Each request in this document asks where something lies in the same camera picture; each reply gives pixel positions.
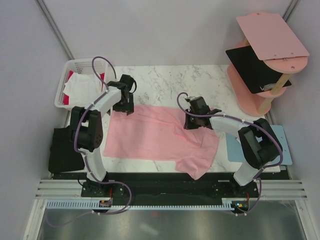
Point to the pink t shirt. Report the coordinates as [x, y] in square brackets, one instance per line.
[157, 133]

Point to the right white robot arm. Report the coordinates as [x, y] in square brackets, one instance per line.
[260, 146]

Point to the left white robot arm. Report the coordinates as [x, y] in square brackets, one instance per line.
[86, 132]

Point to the black t shirt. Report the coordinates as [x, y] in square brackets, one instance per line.
[63, 157]

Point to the light blue mat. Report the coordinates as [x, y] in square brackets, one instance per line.
[235, 152]

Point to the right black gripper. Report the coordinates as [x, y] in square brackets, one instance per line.
[188, 125]

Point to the pink tiered shelf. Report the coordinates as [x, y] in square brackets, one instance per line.
[274, 43]

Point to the white cable duct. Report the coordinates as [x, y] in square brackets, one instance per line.
[106, 205]

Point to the red t shirt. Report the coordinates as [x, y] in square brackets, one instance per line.
[66, 100]

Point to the white plastic basket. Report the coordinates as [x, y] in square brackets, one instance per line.
[82, 81]

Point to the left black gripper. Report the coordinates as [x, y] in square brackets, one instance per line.
[128, 108]

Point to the black board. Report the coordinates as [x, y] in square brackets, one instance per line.
[256, 75]

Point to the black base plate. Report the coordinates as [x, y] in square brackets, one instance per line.
[164, 189]

